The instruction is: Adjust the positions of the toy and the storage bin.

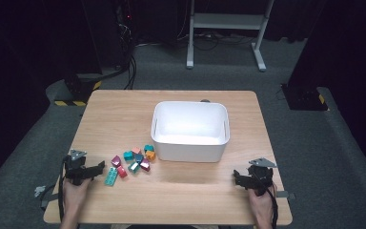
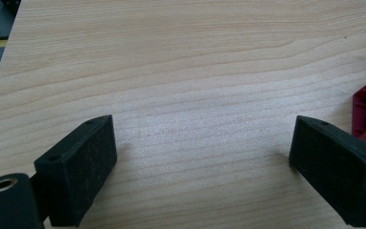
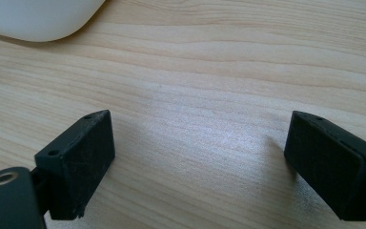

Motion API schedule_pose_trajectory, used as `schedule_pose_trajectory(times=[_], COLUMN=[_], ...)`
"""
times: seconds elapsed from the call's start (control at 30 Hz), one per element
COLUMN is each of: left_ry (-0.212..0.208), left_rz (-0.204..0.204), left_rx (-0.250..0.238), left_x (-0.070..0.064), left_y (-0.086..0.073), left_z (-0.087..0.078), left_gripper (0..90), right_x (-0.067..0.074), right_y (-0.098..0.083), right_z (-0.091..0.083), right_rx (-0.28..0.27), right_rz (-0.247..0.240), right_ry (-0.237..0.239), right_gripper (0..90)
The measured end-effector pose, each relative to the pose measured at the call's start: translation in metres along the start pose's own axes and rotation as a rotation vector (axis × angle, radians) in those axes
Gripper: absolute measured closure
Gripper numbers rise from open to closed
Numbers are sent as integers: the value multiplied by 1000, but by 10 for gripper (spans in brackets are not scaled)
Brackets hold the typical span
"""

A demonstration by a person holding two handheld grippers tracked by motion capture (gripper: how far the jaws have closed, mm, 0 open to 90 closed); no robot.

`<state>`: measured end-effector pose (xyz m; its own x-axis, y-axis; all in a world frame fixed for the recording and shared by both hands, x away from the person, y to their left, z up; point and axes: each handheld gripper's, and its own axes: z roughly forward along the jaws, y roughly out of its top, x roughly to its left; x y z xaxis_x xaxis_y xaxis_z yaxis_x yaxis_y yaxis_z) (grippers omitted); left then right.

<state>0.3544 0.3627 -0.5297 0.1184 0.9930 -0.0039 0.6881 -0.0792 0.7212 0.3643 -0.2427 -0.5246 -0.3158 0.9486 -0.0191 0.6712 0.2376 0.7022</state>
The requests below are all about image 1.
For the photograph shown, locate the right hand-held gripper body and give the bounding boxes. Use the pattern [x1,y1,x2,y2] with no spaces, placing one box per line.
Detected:
[248,157,277,197]

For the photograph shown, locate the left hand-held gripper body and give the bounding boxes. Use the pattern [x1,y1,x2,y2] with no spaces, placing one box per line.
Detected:
[64,149,92,186]

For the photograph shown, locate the long green building block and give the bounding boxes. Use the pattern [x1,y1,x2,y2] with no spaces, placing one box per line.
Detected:
[104,166,119,187]

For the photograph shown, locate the red building block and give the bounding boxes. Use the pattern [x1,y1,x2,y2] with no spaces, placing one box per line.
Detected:
[116,165,129,178]

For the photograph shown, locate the white plastic bin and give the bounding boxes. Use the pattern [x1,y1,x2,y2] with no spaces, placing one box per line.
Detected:
[151,100,231,163]

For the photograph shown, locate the person's left hand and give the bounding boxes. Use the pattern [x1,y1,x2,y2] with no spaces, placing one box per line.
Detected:
[62,179,92,214]

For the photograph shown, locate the person's right hand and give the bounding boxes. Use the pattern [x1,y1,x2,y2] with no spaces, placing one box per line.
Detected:
[248,184,278,220]

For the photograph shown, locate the grey tape strip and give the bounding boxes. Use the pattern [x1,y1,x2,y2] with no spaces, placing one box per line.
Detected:
[40,191,64,210]
[274,190,296,200]

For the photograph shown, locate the black stand base striped tape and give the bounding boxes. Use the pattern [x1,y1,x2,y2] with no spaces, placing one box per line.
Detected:
[53,73,103,108]
[280,83,330,113]

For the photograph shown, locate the dark equipment rack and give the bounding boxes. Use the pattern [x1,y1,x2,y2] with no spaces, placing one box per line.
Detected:
[112,0,137,70]

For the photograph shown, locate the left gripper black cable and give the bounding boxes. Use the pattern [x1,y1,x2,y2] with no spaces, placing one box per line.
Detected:
[40,155,70,223]

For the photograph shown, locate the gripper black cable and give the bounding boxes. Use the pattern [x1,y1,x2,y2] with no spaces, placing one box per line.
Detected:
[40,155,70,223]
[254,171,280,229]

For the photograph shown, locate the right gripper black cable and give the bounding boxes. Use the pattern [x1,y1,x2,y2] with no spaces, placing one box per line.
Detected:
[254,171,280,229]

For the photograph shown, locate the black floor cable bundle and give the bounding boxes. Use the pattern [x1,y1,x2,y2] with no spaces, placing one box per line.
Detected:
[120,52,138,91]

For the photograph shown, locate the black cables under desk frame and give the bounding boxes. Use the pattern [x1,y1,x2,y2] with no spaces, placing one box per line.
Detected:
[177,30,255,52]

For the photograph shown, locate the white metal desk frame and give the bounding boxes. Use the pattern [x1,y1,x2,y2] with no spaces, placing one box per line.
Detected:
[185,0,275,73]

